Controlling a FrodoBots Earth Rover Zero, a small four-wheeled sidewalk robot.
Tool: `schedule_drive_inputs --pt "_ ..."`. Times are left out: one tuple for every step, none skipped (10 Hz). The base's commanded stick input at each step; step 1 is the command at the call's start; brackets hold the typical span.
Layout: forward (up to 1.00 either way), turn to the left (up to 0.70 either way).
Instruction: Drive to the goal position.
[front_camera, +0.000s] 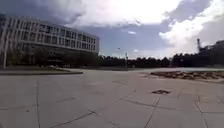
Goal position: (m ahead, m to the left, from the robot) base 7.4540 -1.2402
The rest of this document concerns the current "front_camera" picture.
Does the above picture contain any pole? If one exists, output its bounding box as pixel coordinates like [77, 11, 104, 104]
[124, 51, 129, 70]

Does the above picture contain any row of dark trees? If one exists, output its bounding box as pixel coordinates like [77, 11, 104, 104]
[96, 52, 208, 70]

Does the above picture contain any grey paved plaza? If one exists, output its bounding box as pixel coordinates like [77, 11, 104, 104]
[0, 67, 224, 128]

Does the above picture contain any dark manhole cover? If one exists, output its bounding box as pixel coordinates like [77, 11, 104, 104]
[151, 89, 172, 95]

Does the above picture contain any pale office building with fins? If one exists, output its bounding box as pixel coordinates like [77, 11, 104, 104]
[0, 14, 101, 68]

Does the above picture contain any raised grass bed with kerb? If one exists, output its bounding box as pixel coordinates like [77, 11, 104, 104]
[0, 66, 84, 76]

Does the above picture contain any distant tower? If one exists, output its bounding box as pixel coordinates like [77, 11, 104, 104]
[196, 37, 202, 54]

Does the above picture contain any dark building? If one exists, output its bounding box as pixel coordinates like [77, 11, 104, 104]
[199, 39, 224, 67]

